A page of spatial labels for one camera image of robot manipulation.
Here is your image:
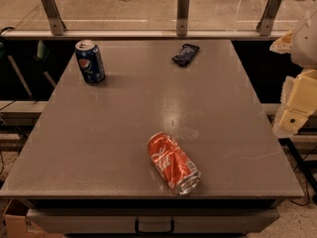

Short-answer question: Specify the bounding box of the blue pepsi can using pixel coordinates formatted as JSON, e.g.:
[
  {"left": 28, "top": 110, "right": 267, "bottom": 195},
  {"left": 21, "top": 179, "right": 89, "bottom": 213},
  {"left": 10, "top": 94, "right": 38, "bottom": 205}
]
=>
[{"left": 75, "top": 40, "right": 105, "bottom": 83}]

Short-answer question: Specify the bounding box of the middle metal bracket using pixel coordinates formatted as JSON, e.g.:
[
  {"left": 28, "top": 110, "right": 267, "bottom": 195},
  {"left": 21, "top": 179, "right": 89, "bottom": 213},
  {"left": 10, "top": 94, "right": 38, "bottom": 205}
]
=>
[{"left": 176, "top": 0, "right": 190, "bottom": 36}]

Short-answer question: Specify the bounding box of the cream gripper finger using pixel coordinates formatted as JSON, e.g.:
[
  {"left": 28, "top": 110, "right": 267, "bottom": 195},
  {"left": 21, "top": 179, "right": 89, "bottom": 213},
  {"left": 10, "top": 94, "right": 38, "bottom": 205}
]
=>
[
  {"left": 269, "top": 29, "right": 294, "bottom": 55},
  {"left": 272, "top": 68, "right": 317, "bottom": 138}
]

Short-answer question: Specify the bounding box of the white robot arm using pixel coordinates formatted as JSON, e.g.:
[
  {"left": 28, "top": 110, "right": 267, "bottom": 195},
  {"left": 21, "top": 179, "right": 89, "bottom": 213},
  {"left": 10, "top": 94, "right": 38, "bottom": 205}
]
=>
[{"left": 269, "top": 2, "right": 317, "bottom": 138}]

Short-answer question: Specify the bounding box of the black drawer handle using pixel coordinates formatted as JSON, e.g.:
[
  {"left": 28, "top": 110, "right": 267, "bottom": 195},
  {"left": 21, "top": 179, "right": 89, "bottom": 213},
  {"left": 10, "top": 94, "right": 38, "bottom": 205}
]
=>
[{"left": 135, "top": 217, "right": 174, "bottom": 235}]

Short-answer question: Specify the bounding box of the metal railing beam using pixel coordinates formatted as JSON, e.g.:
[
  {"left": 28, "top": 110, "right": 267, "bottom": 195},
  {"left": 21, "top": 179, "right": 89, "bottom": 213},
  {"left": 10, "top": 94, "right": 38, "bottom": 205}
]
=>
[{"left": 1, "top": 30, "right": 286, "bottom": 41}]

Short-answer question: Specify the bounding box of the metal bracket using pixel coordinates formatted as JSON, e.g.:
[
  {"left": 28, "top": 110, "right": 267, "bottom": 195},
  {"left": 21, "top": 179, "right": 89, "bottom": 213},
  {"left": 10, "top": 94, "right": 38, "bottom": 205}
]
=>
[
  {"left": 176, "top": 0, "right": 190, "bottom": 36},
  {"left": 41, "top": 0, "right": 65, "bottom": 36},
  {"left": 257, "top": 0, "right": 282, "bottom": 36}
]

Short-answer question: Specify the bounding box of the red coke can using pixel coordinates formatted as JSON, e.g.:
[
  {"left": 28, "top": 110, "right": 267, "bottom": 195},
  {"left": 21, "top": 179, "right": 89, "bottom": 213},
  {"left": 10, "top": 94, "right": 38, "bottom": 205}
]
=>
[{"left": 148, "top": 132, "right": 201, "bottom": 195}]

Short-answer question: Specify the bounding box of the cardboard box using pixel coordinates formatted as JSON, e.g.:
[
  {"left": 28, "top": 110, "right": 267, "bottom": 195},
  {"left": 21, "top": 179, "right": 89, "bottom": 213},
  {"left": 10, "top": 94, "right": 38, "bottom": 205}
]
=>
[{"left": 3, "top": 199, "right": 64, "bottom": 238}]

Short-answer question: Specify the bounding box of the left metal bracket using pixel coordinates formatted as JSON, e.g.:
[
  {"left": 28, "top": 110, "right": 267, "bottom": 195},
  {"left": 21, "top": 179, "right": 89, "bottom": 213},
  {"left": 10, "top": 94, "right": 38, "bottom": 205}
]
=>
[{"left": 41, "top": 0, "right": 65, "bottom": 36}]

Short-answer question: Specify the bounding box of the right metal bracket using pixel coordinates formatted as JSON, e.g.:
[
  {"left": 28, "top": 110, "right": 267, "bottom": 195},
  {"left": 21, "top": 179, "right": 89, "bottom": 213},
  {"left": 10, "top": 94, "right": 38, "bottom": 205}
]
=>
[{"left": 257, "top": 0, "right": 282, "bottom": 36}]

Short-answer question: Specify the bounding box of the grey table drawer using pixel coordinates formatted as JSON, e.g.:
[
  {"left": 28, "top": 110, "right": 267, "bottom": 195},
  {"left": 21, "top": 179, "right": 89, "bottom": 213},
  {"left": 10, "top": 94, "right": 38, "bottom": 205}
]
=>
[{"left": 27, "top": 208, "right": 279, "bottom": 235}]

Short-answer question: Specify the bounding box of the dark blue rxbar wrapper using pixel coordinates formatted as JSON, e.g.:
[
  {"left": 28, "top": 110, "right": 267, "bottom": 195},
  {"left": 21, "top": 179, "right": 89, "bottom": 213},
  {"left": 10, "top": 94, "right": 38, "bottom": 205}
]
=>
[{"left": 172, "top": 44, "right": 200, "bottom": 67}]

